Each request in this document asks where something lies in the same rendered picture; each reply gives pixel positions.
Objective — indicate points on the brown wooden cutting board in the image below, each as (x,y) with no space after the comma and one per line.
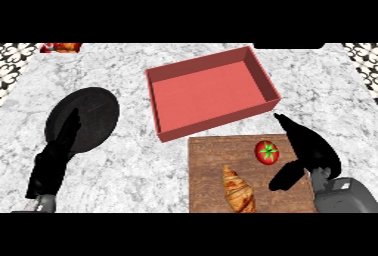
(216,173)

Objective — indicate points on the black round plate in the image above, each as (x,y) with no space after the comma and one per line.
(90,116)

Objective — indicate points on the red and orange packet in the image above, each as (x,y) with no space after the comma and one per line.
(59,47)

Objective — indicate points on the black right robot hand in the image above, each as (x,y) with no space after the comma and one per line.
(315,150)

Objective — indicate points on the red tomato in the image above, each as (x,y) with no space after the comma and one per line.
(266,152)

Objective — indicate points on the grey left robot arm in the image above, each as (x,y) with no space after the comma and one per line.
(42,204)

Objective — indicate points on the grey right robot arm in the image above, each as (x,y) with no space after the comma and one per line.
(344,195)

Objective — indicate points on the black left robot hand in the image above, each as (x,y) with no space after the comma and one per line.
(49,166)

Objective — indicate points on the golden croissant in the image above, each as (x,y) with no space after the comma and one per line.
(238,191)

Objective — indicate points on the red cardboard box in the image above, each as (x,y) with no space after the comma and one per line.
(211,95)

